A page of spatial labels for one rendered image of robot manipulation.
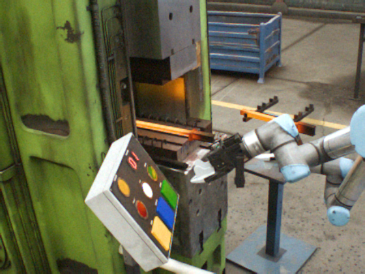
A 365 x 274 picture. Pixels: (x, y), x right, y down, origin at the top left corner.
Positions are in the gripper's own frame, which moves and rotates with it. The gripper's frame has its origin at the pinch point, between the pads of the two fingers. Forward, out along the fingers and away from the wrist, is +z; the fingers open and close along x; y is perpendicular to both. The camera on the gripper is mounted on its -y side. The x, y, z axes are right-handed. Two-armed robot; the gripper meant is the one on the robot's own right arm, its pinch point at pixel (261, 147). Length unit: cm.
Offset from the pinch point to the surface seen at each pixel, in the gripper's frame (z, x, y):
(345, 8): 103, 753, 76
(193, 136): 29.5, -1.0, 0.3
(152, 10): 33, -18, -54
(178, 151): 30.7, -10.9, 3.0
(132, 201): 12, -66, -12
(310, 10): 174, 755, 86
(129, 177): 17, -60, -16
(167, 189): 15.3, -44.2, -2.7
